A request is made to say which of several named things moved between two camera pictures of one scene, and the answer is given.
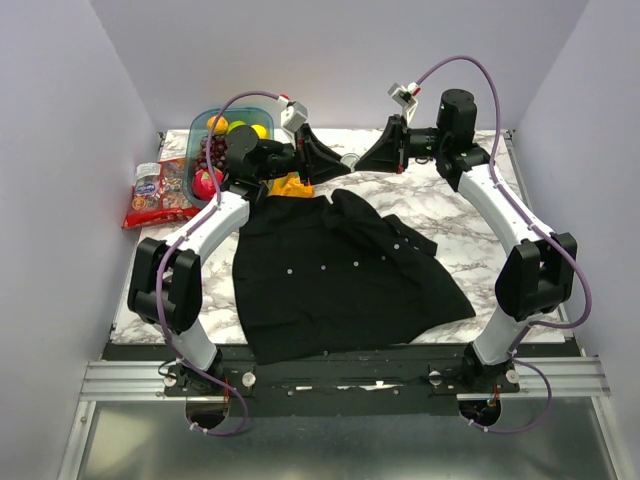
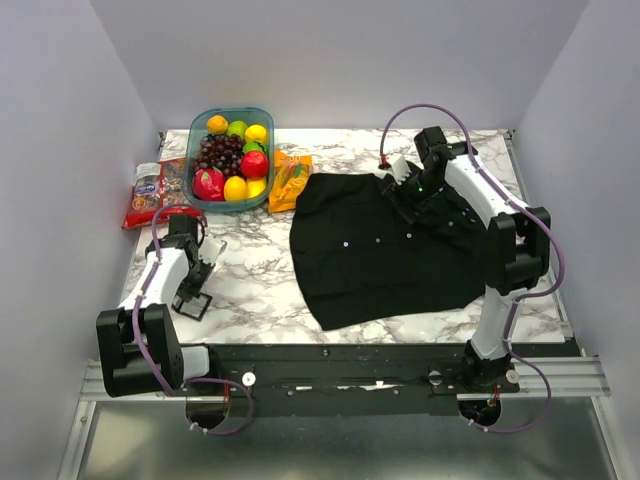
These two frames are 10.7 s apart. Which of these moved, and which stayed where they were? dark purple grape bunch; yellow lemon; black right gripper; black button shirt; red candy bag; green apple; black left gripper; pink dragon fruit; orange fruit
Moved: black right gripper; black button shirt; black left gripper
Stayed: red candy bag; yellow lemon; dark purple grape bunch; green apple; pink dragon fruit; orange fruit
